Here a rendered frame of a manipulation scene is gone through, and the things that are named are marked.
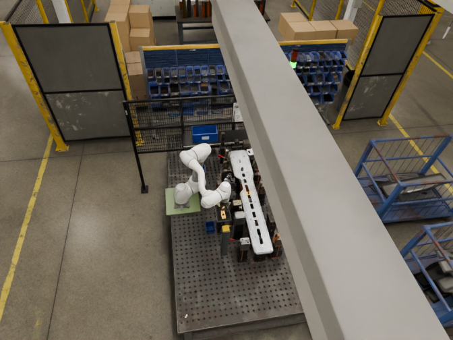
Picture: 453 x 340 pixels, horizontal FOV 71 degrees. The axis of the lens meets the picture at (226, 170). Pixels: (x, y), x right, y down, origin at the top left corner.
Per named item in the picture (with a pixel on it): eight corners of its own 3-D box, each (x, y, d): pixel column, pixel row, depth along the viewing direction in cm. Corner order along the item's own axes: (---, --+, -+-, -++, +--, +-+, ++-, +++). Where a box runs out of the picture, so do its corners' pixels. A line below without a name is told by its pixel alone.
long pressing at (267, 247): (276, 252, 296) (277, 251, 295) (253, 255, 293) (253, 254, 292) (246, 150, 387) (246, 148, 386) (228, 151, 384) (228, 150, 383)
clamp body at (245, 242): (248, 262, 319) (251, 245, 292) (237, 264, 317) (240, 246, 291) (246, 253, 325) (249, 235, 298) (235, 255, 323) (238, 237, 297)
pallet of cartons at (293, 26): (320, 73, 703) (339, 10, 603) (336, 94, 651) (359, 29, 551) (269, 77, 683) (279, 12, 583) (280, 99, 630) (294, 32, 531)
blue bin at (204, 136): (218, 141, 389) (218, 133, 379) (193, 143, 385) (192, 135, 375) (216, 132, 400) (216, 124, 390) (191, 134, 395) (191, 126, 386)
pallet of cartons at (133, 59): (154, 109, 591) (146, 57, 514) (108, 114, 576) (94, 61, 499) (149, 75, 669) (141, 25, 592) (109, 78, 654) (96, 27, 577)
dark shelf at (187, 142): (254, 142, 396) (255, 139, 394) (182, 148, 383) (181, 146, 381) (251, 130, 410) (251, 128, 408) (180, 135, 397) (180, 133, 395)
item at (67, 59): (144, 139, 536) (120, 17, 388) (144, 145, 526) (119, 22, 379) (60, 146, 516) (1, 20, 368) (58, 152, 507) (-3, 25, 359)
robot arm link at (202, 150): (183, 187, 367) (199, 179, 378) (192, 197, 362) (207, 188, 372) (188, 146, 305) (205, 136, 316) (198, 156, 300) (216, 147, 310)
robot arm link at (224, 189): (225, 188, 284) (214, 195, 277) (226, 177, 272) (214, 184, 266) (232, 195, 278) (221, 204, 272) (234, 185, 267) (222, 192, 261)
